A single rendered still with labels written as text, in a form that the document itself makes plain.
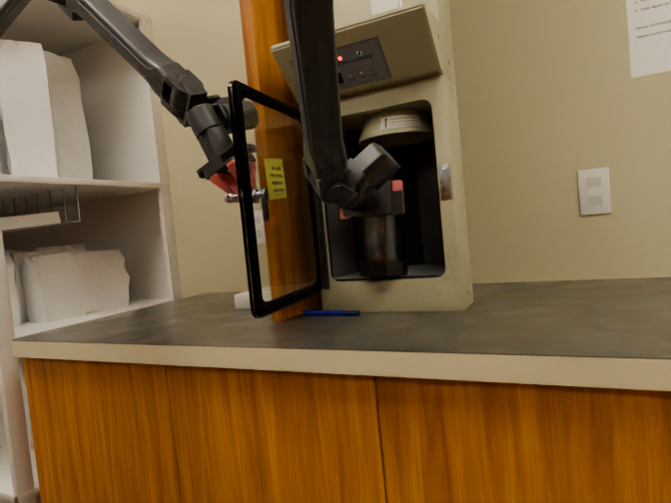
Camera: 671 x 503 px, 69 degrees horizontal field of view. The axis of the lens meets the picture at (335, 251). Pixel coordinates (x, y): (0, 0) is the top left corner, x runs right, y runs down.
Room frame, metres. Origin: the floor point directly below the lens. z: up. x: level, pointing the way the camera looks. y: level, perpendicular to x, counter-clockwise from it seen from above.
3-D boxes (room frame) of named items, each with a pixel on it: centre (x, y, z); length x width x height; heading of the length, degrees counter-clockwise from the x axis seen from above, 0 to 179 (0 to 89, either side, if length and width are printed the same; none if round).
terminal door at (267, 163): (0.94, 0.09, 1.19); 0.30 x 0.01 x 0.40; 160
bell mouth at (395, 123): (1.11, -0.16, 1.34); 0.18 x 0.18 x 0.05
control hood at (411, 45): (0.98, -0.08, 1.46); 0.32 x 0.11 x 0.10; 64
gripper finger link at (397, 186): (1.00, -0.12, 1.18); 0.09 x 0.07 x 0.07; 157
